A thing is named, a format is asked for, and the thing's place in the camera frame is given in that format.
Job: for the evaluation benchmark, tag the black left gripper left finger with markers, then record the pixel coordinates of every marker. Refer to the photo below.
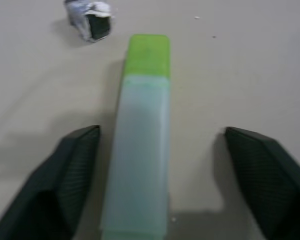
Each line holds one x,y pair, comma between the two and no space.
52,185

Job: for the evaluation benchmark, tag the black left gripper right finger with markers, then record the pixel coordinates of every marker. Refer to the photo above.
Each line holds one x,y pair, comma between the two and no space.
270,180

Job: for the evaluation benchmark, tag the green translucent highlighter marker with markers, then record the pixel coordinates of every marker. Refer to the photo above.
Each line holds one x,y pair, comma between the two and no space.
142,140

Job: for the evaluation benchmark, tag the crumpled silver wrapper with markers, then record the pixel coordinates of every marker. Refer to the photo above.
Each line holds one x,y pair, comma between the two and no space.
90,20

